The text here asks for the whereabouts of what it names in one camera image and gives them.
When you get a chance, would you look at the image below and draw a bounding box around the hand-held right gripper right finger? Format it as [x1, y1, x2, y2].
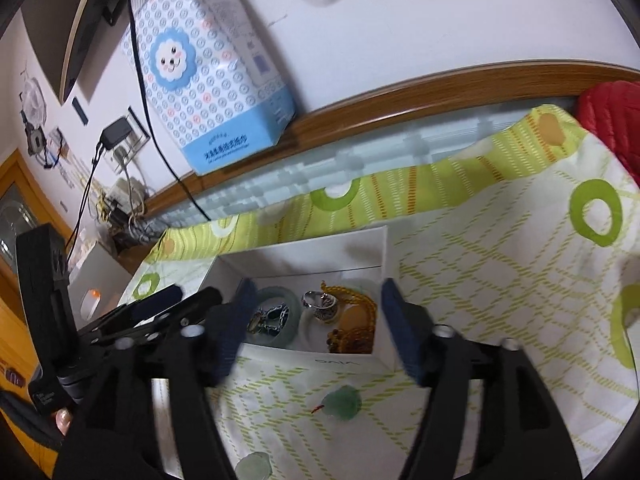
[380, 277, 584, 480]

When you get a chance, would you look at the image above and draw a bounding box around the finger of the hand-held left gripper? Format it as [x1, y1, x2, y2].
[77, 287, 224, 349]
[119, 284, 184, 321]

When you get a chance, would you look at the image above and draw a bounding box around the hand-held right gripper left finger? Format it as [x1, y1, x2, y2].
[52, 277, 261, 480]

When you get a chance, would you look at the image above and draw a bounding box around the silver dark stone jewelry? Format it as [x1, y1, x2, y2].
[247, 302, 291, 336]

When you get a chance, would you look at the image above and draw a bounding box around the yellow stone ring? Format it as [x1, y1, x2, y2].
[335, 307, 374, 334]

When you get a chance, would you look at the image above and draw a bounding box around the dark amber bead bracelet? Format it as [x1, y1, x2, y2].
[322, 327, 376, 356]

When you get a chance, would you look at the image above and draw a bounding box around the small green jade bangle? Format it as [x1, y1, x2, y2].
[250, 286, 304, 346]

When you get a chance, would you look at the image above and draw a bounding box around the large pale jade bangle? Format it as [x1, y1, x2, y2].
[299, 277, 384, 357]

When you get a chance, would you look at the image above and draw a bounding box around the thin amber bead necklace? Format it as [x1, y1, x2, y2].
[320, 280, 379, 331]

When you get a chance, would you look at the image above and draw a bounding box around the green jade pendant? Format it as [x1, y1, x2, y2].
[310, 384, 364, 424]

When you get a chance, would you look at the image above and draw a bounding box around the silver ring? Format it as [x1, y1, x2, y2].
[301, 290, 342, 322]

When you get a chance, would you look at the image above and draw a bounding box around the white cardboard box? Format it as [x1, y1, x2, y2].
[197, 225, 402, 376]

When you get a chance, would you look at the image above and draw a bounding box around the pale jade pendant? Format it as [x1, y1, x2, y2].
[235, 451, 275, 480]

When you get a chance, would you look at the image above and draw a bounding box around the person's left hand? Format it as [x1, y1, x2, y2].
[52, 407, 76, 436]

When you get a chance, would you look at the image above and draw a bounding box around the wooden cabinet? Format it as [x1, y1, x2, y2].
[0, 147, 76, 461]

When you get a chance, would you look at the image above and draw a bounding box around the white device with orange light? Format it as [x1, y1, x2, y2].
[67, 245, 134, 334]

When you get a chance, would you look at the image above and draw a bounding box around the green patterned bed sheet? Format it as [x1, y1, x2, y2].
[117, 104, 640, 480]

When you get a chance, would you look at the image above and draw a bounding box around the white power strip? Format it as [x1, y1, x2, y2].
[97, 179, 151, 221]

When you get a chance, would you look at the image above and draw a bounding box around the black charger plug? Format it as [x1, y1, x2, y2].
[97, 117, 134, 151]

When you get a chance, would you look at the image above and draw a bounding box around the white mattress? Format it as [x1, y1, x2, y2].
[160, 102, 576, 231]

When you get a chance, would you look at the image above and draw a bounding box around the blue white tissue pack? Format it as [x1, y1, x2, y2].
[121, 0, 296, 177]

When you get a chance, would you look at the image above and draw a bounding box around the red padded jacket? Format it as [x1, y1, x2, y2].
[574, 80, 640, 186]

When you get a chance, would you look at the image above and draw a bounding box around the white wall socket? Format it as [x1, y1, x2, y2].
[112, 106, 151, 162]

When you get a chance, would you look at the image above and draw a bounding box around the black cable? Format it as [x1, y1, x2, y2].
[127, 0, 211, 221]

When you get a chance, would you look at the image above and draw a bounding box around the wooden bed frame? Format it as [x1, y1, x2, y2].
[142, 62, 640, 219]

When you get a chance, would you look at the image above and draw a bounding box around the dark wall shelf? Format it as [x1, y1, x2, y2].
[22, 0, 136, 106]

